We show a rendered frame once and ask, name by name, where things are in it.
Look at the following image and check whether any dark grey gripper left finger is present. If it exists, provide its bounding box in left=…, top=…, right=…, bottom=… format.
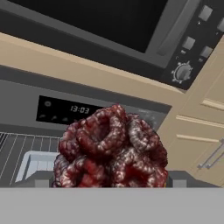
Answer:
left=12, top=171, right=57, bottom=188

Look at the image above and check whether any dark red lumpy cake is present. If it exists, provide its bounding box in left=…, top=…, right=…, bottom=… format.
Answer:
left=52, top=103, right=170, bottom=188

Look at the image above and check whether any grey wire oven rack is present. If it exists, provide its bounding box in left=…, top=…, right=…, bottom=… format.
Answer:
left=0, top=131, right=63, bottom=187

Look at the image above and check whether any white oven tray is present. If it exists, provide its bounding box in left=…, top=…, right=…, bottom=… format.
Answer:
left=14, top=150, right=60, bottom=184

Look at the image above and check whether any grey oven with black display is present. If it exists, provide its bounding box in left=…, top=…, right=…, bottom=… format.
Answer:
left=0, top=64, right=173, bottom=188

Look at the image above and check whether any silver bar cupboard handle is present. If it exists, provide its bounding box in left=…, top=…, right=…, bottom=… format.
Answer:
left=204, top=145, right=224, bottom=171
left=196, top=138, right=224, bottom=170

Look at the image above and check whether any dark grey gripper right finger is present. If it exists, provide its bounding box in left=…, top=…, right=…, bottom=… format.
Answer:
left=166, top=171, right=219, bottom=188

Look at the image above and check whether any tan cupboard door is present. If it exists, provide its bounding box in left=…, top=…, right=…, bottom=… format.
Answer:
left=176, top=36, right=224, bottom=123
left=157, top=115, right=224, bottom=188

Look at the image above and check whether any black and grey microwave oven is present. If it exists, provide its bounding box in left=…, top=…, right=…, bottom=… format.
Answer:
left=0, top=0, right=224, bottom=92

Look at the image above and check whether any grey microwave knob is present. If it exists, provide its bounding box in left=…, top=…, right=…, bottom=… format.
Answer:
left=171, top=60, right=194, bottom=84

